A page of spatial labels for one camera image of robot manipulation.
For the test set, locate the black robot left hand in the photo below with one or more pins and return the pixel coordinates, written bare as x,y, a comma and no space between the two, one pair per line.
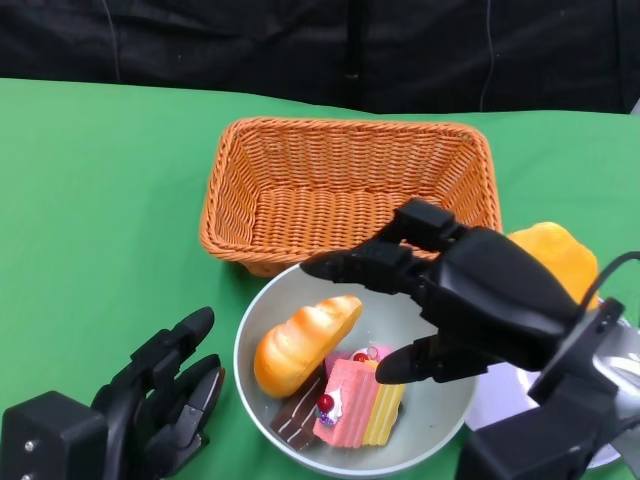
155,395

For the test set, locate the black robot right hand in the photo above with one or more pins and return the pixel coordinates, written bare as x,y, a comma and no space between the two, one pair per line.
490,300

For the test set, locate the grey-green bowl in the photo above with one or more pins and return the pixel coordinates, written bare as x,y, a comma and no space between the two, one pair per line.
430,415

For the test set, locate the small pink cherry cake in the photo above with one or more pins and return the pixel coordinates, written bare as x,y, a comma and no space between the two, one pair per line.
370,352

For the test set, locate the chocolate cake slice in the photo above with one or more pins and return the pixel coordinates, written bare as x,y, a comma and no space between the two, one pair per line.
295,420

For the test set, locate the long orange-white bread loaf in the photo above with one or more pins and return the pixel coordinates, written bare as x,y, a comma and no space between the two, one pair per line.
300,345

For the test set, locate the pink and yellow layered cake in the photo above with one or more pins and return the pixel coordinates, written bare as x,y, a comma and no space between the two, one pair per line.
350,410

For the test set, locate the pale lavender plate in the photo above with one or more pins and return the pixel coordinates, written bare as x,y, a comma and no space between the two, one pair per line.
500,395

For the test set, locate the orange wicker basket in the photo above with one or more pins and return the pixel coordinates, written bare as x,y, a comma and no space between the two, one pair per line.
325,200

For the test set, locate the green tablecloth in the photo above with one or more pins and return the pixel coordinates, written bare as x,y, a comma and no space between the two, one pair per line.
100,200

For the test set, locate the white object behind table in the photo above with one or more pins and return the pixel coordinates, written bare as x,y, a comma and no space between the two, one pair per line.
636,106

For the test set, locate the black curtain backdrop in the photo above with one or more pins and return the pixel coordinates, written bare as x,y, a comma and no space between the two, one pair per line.
250,45

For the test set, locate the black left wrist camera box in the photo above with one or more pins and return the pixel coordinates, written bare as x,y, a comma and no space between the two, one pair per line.
50,440

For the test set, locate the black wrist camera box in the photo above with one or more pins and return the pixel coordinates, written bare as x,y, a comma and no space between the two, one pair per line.
50,440
530,445

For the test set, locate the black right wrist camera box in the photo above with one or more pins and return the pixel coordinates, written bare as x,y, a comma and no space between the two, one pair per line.
530,445

